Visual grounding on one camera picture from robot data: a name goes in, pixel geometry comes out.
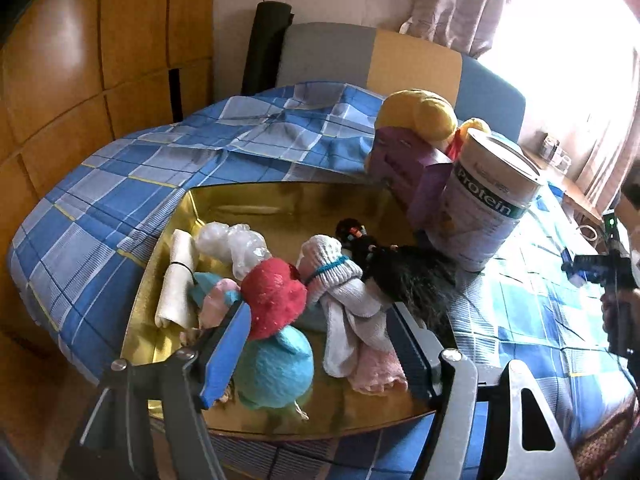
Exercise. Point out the pink teal sock bundle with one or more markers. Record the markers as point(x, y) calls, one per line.
point(220, 305)

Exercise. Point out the window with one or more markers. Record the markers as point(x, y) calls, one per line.
point(550, 10)

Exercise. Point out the cream cloth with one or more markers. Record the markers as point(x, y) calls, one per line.
point(172, 290)

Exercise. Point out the grey yellow blue headboard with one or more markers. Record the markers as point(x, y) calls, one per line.
point(410, 60)

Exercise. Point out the wooden wardrobe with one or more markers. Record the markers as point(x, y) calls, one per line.
point(65, 60)

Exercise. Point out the pink patterned curtain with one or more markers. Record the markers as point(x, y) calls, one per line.
point(450, 0)
point(610, 135)

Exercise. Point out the wooden desk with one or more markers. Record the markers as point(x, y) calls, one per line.
point(580, 205)

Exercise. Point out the patterned rug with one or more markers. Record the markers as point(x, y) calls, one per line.
point(605, 440)

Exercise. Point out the clear desk organizer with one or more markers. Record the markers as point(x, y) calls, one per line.
point(555, 152)

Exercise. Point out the yellow plush toy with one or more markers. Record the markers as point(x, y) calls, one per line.
point(425, 110)

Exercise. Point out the white sock bundle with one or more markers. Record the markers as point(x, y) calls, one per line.
point(340, 300)

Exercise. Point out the blue plush toy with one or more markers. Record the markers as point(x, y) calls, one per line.
point(275, 370)

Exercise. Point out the black rolled yoga mat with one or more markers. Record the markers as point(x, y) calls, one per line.
point(262, 45)

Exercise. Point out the golden tray box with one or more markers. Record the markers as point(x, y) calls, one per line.
point(280, 205)

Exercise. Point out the black feathered toy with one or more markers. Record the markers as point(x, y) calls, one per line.
point(405, 270)

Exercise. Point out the blue checkered bed sheet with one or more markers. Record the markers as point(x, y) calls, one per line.
point(125, 180)

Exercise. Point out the clear plastic wrap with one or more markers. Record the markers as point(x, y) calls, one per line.
point(230, 247)

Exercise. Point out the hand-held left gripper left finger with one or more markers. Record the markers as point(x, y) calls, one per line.
point(225, 355)

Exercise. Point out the white protein powder can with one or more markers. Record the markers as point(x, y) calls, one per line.
point(475, 220)

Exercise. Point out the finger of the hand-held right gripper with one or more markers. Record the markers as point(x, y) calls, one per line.
point(567, 256)
point(577, 280)

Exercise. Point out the purple box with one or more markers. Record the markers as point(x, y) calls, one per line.
point(400, 160)

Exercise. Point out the person's right hand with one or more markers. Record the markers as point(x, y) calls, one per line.
point(607, 310)

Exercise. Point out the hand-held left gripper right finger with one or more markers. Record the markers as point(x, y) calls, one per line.
point(407, 355)

